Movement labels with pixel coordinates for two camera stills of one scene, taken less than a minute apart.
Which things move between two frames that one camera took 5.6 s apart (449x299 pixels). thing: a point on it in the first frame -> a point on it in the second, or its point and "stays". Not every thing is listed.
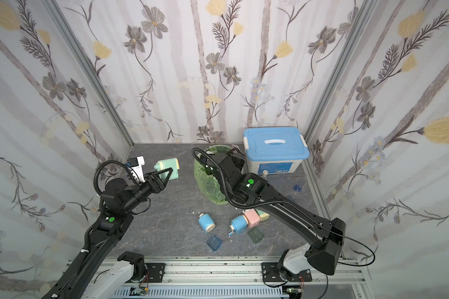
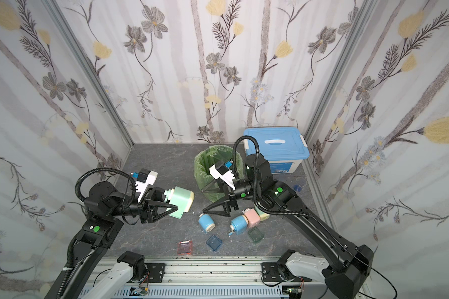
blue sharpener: x=206 y=222 stays
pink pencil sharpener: x=253 y=218 stays
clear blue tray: x=214 y=242 stays
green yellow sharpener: x=173 y=163 -> x=181 y=198
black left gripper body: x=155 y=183 -> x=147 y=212
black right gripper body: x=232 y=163 -> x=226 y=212
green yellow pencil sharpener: x=262 y=215 stays
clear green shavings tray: x=255 y=234 stays
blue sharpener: x=239 y=225 stays
